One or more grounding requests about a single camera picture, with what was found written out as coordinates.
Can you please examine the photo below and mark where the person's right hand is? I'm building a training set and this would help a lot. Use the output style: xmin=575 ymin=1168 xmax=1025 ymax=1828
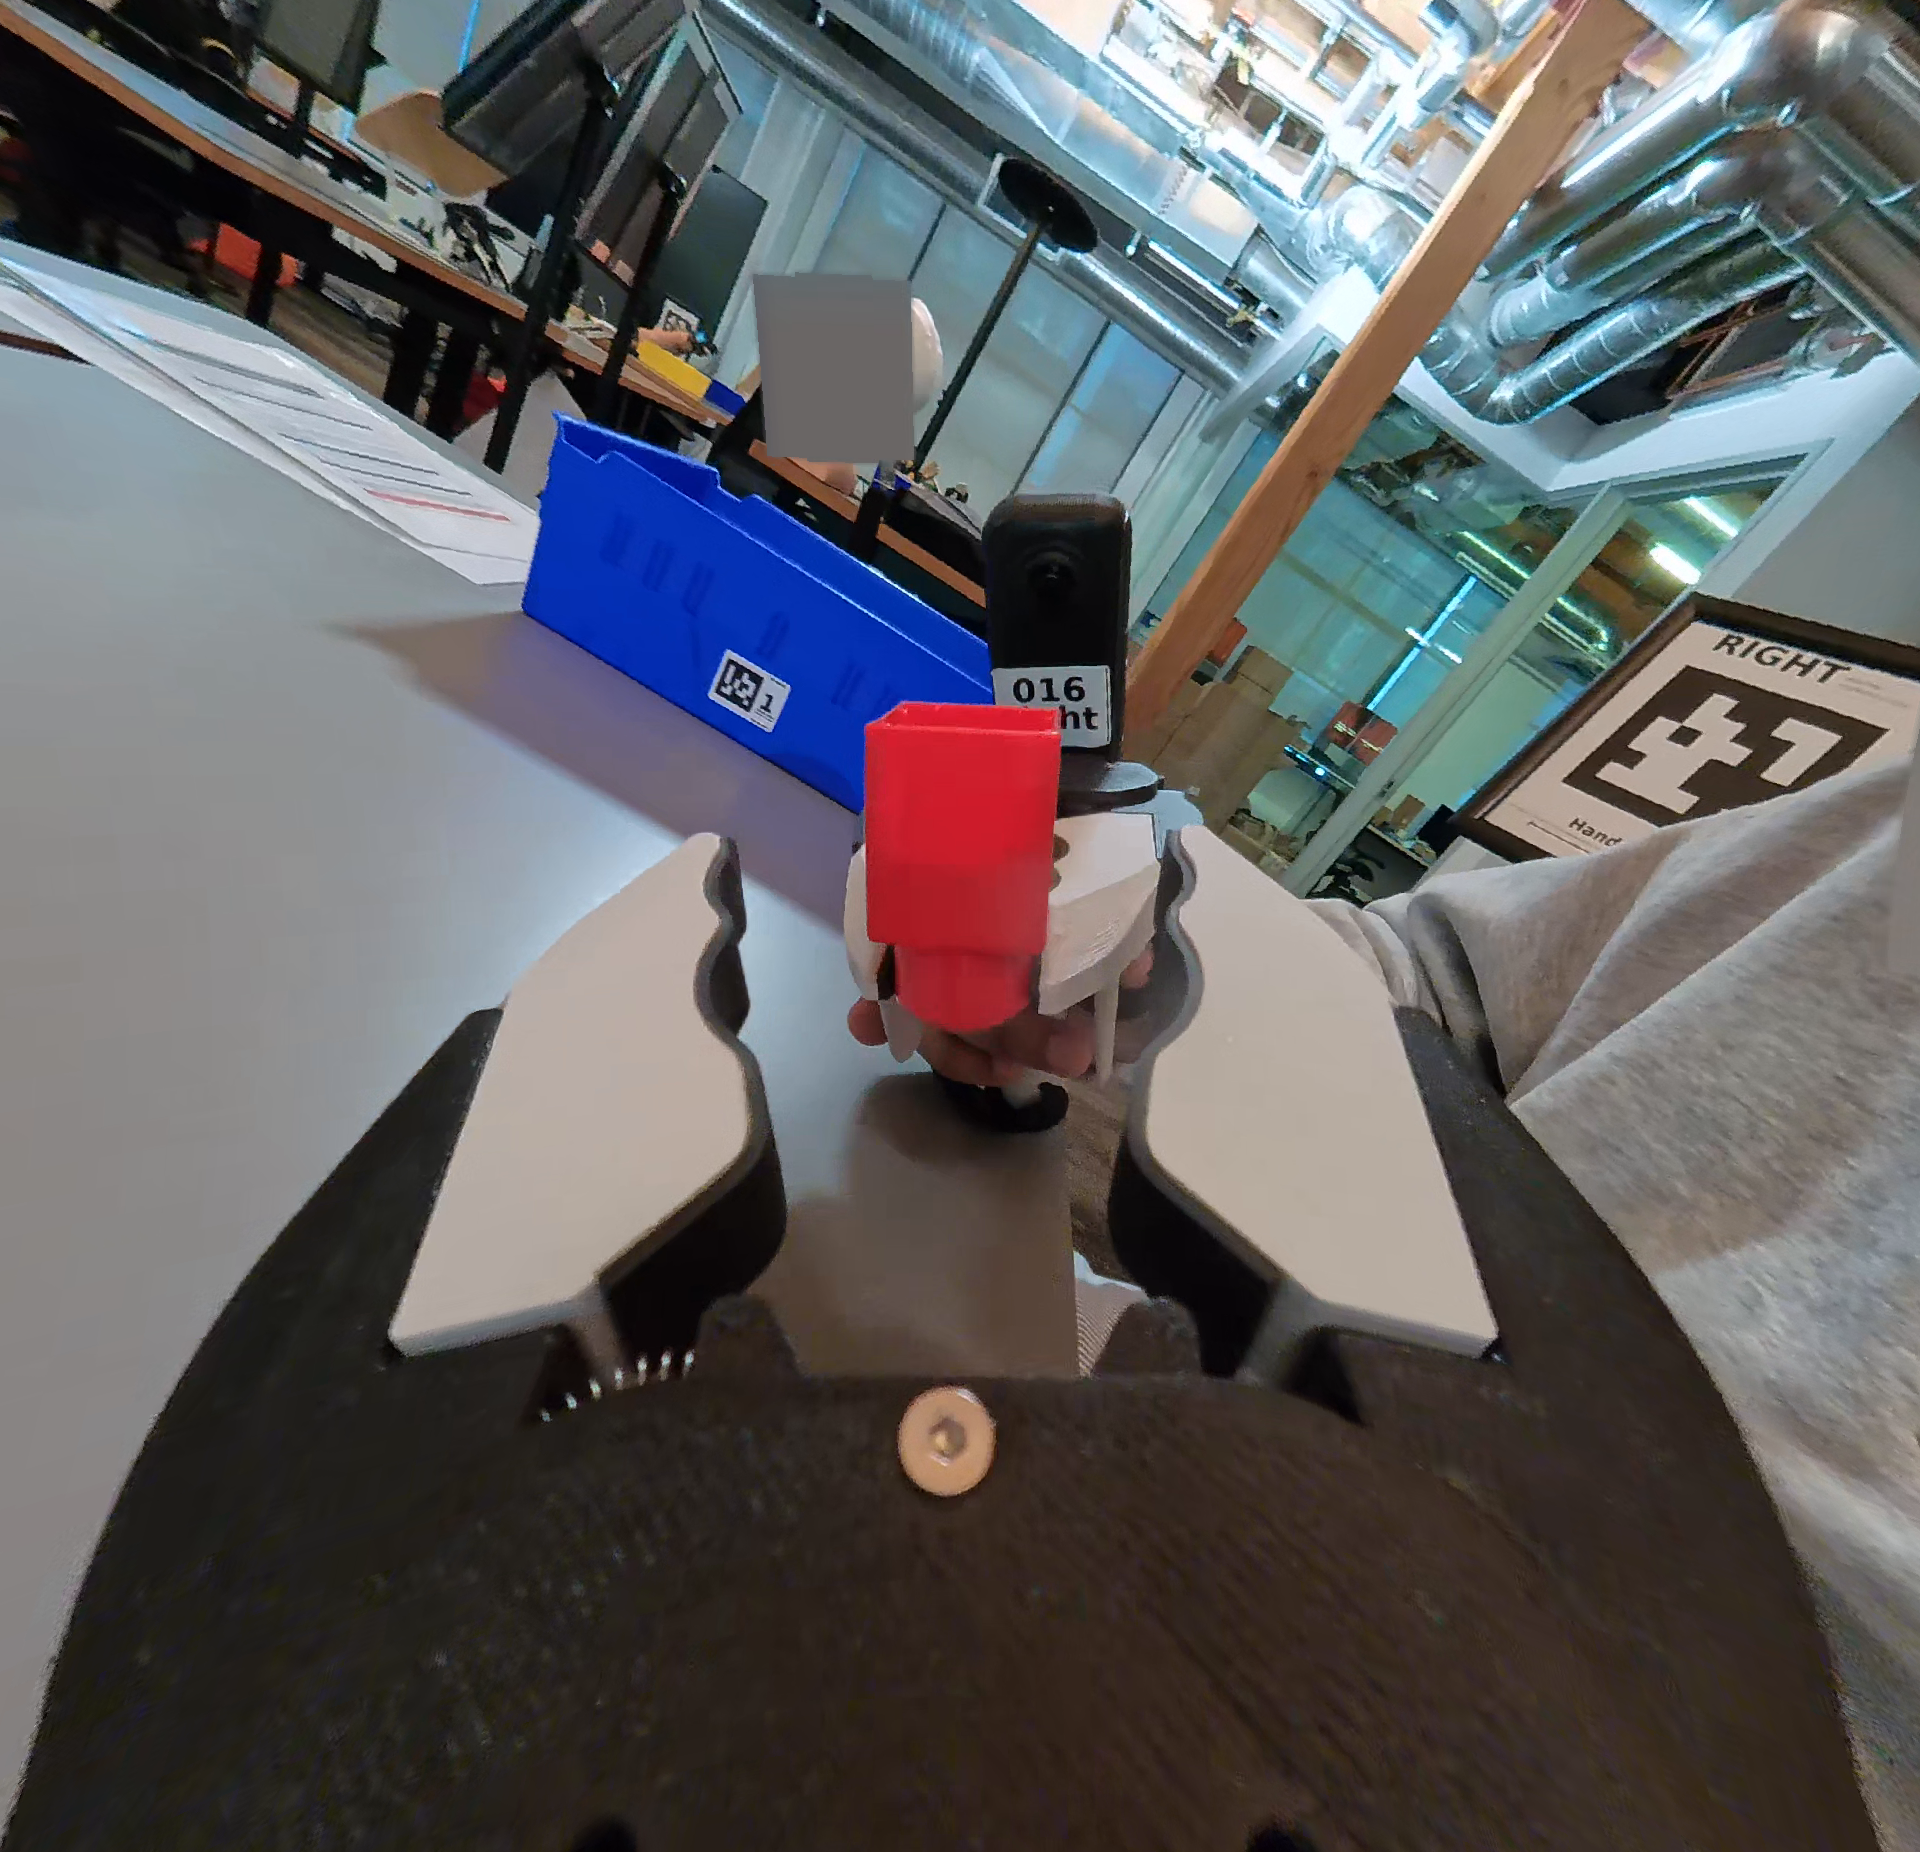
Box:
xmin=848 ymin=949 xmax=1160 ymax=1091

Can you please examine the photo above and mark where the person's grey hoodie torso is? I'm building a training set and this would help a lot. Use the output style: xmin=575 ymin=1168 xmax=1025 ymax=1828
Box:
xmin=1500 ymin=966 xmax=1920 ymax=1852

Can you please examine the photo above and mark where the small black monitor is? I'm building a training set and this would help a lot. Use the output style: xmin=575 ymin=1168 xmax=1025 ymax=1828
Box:
xmin=254 ymin=0 xmax=378 ymax=107

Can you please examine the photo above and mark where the red square cup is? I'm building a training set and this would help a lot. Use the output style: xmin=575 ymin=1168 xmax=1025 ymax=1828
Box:
xmin=863 ymin=702 xmax=1062 ymax=1021

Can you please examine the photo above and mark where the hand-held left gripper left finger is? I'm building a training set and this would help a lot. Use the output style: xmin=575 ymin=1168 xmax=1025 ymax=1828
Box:
xmin=387 ymin=831 xmax=788 ymax=1382

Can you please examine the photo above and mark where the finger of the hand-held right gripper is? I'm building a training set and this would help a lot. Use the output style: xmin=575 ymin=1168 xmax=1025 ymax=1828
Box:
xmin=843 ymin=844 xmax=906 ymax=1063
xmin=1032 ymin=811 xmax=1169 ymax=1086

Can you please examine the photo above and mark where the person's right forearm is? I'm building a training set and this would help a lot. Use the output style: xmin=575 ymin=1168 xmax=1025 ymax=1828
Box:
xmin=1303 ymin=755 xmax=1920 ymax=1118

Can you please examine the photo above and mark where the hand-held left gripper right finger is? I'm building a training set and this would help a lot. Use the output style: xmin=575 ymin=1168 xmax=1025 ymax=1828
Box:
xmin=1105 ymin=826 xmax=1504 ymax=1388

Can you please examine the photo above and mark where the blue bin with marker tag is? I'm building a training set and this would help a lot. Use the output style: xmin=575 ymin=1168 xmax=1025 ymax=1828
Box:
xmin=521 ymin=414 xmax=1001 ymax=811

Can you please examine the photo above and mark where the framed marker poster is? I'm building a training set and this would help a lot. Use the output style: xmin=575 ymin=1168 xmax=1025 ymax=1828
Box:
xmin=1447 ymin=594 xmax=1920 ymax=870

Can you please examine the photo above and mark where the printed paper sheet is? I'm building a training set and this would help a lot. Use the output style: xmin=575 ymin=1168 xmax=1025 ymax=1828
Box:
xmin=0 ymin=252 xmax=541 ymax=586

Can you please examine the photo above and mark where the silver ventilation duct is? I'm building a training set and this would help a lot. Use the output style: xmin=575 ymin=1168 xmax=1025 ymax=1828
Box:
xmin=703 ymin=0 xmax=1920 ymax=429

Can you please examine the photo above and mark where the wooden post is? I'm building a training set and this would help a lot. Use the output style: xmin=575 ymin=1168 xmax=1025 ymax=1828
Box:
xmin=1122 ymin=0 xmax=1658 ymax=751

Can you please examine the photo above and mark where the black floor lamp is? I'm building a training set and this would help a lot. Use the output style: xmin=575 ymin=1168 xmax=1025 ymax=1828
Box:
xmin=912 ymin=156 xmax=1099 ymax=457

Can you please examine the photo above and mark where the large black monitor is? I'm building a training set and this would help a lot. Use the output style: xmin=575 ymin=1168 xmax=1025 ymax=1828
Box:
xmin=441 ymin=0 xmax=706 ymax=181

